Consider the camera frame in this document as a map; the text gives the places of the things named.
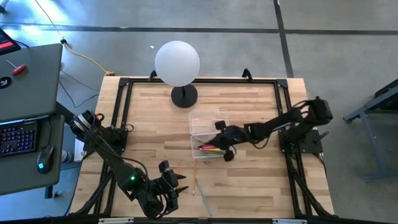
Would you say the white globe lamp black stand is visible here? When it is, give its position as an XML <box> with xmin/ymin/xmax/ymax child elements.
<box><xmin>154</xmin><ymin>40</ymin><xmax>201</xmax><ymax>109</ymax></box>

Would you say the yellow highlighter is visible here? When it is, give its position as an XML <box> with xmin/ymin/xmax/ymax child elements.
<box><xmin>200</xmin><ymin>149</ymin><xmax>227</xmax><ymax>156</ymax></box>

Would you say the white label strip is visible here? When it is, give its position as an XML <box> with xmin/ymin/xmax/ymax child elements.
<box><xmin>272</xmin><ymin>218</ymin><xmax>308</xmax><ymax>224</ymax></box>
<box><xmin>98</xmin><ymin>217</ymin><xmax>135</xmax><ymax>224</ymax></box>

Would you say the clear plastic supply box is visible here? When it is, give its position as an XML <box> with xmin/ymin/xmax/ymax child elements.
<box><xmin>188</xmin><ymin>108</ymin><xmax>233</xmax><ymax>160</ymax></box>

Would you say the black backlit keyboard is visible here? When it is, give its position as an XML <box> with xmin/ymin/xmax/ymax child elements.
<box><xmin>0</xmin><ymin>120</ymin><xmax>40</xmax><ymax>158</ymax></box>

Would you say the thin black floor cable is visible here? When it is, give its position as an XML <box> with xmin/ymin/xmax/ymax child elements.
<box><xmin>58</xmin><ymin>68</ymin><xmax>101</xmax><ymax>110</ymax></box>

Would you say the red-handled screwdriver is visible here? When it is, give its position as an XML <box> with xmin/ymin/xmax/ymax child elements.
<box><xmin>6</xmin><ymin>59</ymin><xmax>27</xmax><ymax>76</ymax></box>

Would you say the grey office desk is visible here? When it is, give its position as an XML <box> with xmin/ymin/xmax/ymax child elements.
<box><xmin>0</xmin><ymin>43</ymin><xmax>65</xmax><ymax>197</ymax></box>

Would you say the black round puck red logo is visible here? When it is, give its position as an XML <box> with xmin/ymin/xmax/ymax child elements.
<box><xmin>0</xmin><ymin>76</ymin><xmax>13</xmax><ymax>90</ymax></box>

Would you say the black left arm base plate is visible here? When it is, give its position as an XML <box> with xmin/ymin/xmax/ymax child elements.
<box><xmin>83</xmin><ymin>127</ymin><xmax>128</xmax><ymax>153</ymax></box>

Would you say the black equipment top right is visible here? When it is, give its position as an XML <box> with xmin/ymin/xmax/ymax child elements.
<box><xmin>67</xmin><ymin>76</ymin><xmax>336</xmax><ymax>224</ymax></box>

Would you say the white box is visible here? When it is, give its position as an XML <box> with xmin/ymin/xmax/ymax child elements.
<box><xmin>73</xmin><ymin>136</ymin><xmax>86</xmax><ymax>163</ymax></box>

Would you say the yellow extension cable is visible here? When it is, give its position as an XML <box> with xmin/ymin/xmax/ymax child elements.
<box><xmin>33</xmin><ymin>0</ymin><xmax>116</xmax><ymax>77</ymax></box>

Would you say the black computer mouse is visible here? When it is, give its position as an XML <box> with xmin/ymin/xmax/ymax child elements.
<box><xmin>36</xmin><ymin>145</ymin><xmax>55</xmax><ymax>175</ymax></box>

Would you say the blue pencil green ferrule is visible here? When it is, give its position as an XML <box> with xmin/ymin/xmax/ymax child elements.
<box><xmin>195</xmin><ymin>178</ymin><xmax>213</xmax><ymax>218</ymax></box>

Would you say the black computer monitor red bar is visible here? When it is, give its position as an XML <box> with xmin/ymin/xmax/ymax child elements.
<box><xmin>0</xmin><ymin>27</ymin><xmax>22</xmax><ymax>57</ymax></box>

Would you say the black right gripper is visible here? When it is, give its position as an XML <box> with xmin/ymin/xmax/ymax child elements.
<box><xmin>206</xmin><ymin>119</ymin><xmax>249</xmax><ymax>162</ymax></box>

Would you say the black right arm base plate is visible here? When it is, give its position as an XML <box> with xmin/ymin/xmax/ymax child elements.
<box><xmin>278</xmin><ymin>129</ymin><xmax>325</xmax><ymax>156</ymax></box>

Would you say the blue-grey metal bench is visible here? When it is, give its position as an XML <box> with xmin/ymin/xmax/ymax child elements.
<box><xmin>343</xmin><ymin>78</ymin><xmax>398</xmax><ymax>184</ymax></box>

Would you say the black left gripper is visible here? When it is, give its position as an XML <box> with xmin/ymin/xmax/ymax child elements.
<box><xmin>136</xmin><ymin>160</ymin><xmax>190</xmax><ymax>220</ymax></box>

